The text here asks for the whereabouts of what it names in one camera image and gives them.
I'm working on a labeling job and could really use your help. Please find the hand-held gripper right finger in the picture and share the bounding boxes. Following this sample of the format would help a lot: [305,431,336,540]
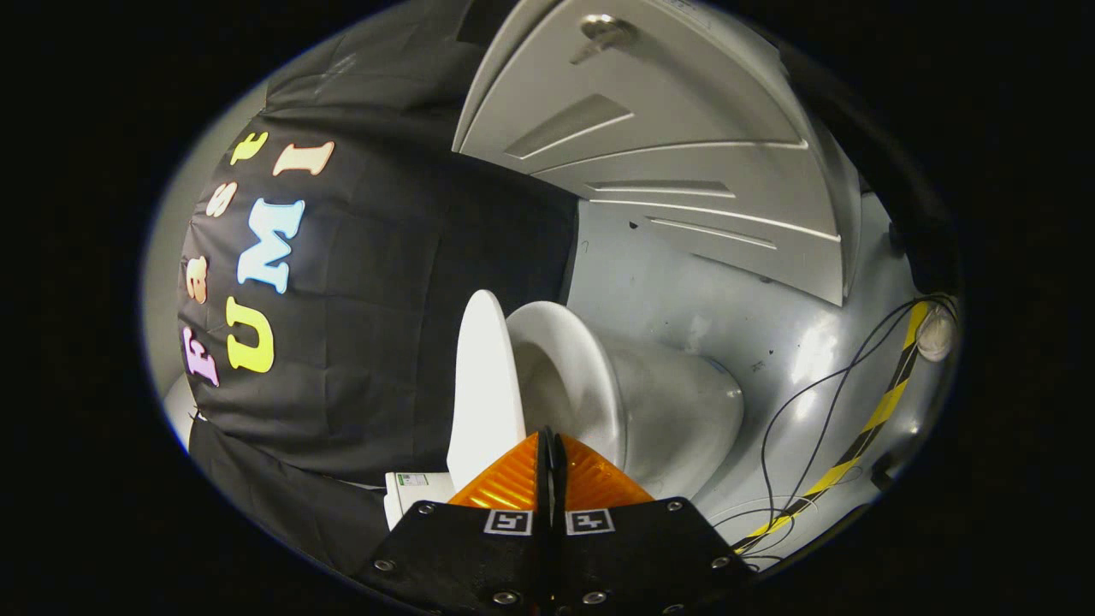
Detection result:
[547,432,759,616]

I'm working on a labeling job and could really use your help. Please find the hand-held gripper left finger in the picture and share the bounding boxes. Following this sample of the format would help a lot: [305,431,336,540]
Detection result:
[355,428,554,616]

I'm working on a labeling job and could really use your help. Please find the white toilet lid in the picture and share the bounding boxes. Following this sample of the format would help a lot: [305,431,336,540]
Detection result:
[446,289,528,494]

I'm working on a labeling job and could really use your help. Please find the white toilet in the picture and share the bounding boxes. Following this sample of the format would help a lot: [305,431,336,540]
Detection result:
[383,301,746,532]

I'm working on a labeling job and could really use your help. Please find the black backdrop cloth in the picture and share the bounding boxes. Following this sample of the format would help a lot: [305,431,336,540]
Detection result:
[175,0,584,576]

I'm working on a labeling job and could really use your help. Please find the yellow black floor tape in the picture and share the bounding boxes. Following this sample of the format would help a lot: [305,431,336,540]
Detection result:
[734,300,931,554]

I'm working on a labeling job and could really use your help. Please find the round white object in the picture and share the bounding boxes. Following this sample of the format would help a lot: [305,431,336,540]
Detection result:
[917,308,956,363]

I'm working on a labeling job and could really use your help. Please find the white cabinet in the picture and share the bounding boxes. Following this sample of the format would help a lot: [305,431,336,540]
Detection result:
[451,0,862,308]

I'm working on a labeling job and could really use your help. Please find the black floor cables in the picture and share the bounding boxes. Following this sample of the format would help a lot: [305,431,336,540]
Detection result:
[708,293,961,572]

